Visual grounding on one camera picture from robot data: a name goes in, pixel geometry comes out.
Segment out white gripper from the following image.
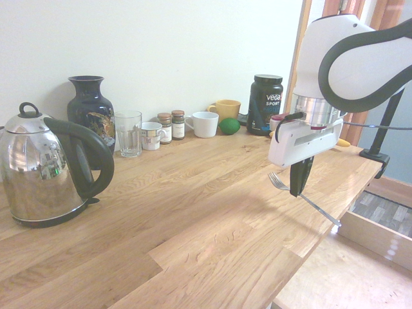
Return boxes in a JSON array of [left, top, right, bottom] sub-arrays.
[[268, 117, 345, 198]]

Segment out silver metal fork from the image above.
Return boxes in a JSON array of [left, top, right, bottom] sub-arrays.
[[268, 171, 342, 227]]

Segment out black protein powder tub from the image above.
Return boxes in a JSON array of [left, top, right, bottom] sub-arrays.
[[246, 74, 285, 136]]

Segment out green lime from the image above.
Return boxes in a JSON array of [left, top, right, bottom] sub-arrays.
[[218, 117, 241, 135]]

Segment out grey blue door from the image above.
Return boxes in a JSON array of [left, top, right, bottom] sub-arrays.
[[357, 66, 412, 186]]

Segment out yellow mug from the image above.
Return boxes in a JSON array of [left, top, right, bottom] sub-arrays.
[[206, 99, 242, 122]]

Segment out plain white mug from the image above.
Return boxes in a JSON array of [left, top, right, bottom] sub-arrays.
[[184, 111, 220, 139]]

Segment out spice jar with copper lid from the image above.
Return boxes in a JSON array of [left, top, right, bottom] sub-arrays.
[[171, 109, 186, 141], [156, 112, 173, 145]]

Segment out small patterned white cup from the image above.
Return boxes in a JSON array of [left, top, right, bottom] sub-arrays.
[[140, 122, 168, 151]]

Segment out clear drinking glass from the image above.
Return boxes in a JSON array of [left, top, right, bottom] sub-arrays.
[[114, 110, 143, 158]]

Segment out dark blue painted vase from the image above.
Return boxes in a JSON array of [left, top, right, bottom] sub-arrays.
[[66, 75, 116, 171]]

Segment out black kettle power base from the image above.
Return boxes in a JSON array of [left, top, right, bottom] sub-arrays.
[[12, 196, 100, 229]]

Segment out stainless steel electric kettle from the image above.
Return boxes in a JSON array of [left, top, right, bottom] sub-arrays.
[[0, 102, 115, 223]]

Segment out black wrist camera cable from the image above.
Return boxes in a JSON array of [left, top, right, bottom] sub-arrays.
[[275, 111, 307, 143]]

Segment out pink and white wrist camera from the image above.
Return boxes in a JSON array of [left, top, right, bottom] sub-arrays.
[[269, 113, 292, 131]]

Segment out black camera stand with clamp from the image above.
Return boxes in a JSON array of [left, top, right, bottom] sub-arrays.
[[359, 86, 407, 180]]

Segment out grey braided cable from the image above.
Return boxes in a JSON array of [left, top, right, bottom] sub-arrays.
[[342, 120, 412, 131]]

